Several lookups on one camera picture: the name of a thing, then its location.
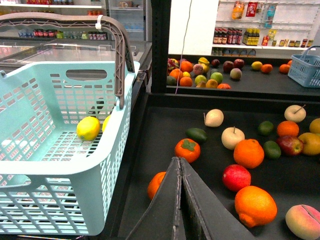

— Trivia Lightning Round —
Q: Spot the cream pear left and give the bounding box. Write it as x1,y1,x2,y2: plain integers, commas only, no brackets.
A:
203,109,224,128

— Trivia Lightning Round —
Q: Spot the cream pear with stem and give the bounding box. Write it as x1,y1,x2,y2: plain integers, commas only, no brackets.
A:
284,105,307,123

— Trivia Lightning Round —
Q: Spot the orange persimmon with leaf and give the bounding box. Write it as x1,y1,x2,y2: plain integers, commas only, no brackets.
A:
174,138,201,163

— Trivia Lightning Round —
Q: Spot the cream pear middle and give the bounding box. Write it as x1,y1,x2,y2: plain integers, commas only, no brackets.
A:
221,126,245,150

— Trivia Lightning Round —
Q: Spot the dark green avocado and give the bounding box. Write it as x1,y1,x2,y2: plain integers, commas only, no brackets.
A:
185,127,208,144

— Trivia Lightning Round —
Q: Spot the orange tangerine front right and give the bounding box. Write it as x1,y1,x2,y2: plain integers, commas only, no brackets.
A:
234,185,278,228

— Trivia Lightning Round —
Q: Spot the red yellow apple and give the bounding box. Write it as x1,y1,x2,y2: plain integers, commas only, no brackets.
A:
275,135,304,156

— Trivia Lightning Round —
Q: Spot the green lime lower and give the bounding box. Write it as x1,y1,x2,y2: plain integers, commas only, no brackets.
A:
262,140,282,160

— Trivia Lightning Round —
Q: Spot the green lime upper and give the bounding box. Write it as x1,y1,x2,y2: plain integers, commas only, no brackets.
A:
257,120,274,136

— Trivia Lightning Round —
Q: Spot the yellow orange fruit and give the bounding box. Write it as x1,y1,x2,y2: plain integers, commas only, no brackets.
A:
298,132,320,156

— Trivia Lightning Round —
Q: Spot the light blue shopping basket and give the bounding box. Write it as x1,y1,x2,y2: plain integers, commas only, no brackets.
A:
0,13,140,236

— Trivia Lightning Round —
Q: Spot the golden yellow apple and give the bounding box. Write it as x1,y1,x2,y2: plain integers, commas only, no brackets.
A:
309,118,320,134

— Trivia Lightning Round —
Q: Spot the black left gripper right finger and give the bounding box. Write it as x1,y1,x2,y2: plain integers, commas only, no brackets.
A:
179,158,255,240

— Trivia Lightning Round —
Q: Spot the pink peach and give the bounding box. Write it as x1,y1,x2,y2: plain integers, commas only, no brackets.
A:
285,204,320,240

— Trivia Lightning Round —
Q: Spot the red pomegranate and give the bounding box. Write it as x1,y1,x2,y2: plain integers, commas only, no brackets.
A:
222,164,252,192

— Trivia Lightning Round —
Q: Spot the pile of fruits far shelf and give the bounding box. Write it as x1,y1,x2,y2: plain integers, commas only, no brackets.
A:
166,57,231,90

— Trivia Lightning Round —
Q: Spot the yellow lemon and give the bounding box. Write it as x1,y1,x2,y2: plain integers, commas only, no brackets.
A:
101,115,111,132
76,116,100,141

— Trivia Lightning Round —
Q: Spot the small orange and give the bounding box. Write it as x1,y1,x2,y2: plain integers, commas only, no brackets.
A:
276,120,300,137

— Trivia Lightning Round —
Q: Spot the large orange tangerine middle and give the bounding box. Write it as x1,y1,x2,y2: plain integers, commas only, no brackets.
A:
233,139,265,169

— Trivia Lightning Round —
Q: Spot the orange tangerine front left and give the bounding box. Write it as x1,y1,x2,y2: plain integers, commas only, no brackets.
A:
147,171,166,200

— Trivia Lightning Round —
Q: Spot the small blue basket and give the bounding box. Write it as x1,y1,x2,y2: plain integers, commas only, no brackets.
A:
287,45,320,88

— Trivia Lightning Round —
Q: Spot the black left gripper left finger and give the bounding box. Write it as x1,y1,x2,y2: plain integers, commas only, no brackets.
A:
127,157,186,240

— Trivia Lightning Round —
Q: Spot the green lime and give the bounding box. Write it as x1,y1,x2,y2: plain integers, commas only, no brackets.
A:
262,140,282,160
257,120,274,136

